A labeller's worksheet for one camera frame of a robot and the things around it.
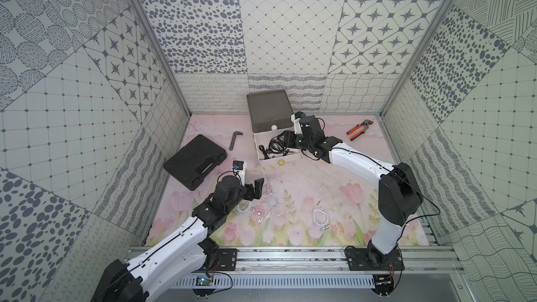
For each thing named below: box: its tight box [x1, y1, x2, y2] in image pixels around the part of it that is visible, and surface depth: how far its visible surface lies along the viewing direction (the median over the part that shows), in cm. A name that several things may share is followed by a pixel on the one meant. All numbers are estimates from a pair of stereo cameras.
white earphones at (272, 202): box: [256, 192, 285, 224], surface depth 90 cm
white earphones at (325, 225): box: [311, 199, 330, 230], surface depth 85 cm
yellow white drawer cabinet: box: [246, 89, 296, 148], surface depth 97 cm
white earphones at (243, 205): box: [234, 199, 252, 216], surface depth 88 cm
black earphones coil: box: [268, 130, 298, 156], surface depth 84 cm
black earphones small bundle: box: [258, 144, 272, 160], surface depth 96 cm
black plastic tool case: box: [162, 134, 228, 191], surface depth 97 cm
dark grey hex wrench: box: [229, 131, 244, 151], surface depth 113 cm
